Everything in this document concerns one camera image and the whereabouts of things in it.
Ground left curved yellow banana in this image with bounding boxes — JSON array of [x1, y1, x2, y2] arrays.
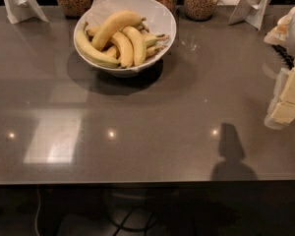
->
[[74, 23, 119, 69]]

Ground small yellow banana right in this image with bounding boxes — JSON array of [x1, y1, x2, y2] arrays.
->
[[143, 32, 169, 58]]

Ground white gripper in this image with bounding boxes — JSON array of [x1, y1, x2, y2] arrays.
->
[[264, 6, 295, 108]]

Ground white ceramic bowl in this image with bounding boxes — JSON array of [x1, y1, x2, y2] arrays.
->
[[74, 0, 176, 78]]

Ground right white sign stand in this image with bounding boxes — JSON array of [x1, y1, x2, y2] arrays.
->
[[228, 0, 271, 30]]

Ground white floor cable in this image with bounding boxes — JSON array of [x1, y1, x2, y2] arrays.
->
[[33, 187, 43, 236]]

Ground white paper bowl liner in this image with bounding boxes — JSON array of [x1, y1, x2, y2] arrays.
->
[[87, 0, 115, 26]]

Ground right glass cereal jar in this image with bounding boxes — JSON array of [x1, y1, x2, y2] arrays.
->
[[184, 0, 219, 21]]

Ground left white sign stand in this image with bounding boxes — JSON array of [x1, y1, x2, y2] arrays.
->
[[4, 0, 48, 25]]

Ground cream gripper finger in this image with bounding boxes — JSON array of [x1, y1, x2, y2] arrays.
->
[[264, 97, 295, 130]]

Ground black rubber mat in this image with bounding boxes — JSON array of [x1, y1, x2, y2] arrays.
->
[[272, 45, 294, 70]]

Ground white sign stand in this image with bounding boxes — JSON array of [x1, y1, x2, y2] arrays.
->
[[4, 0, 48, 25], [228, 0, 271, 30]]

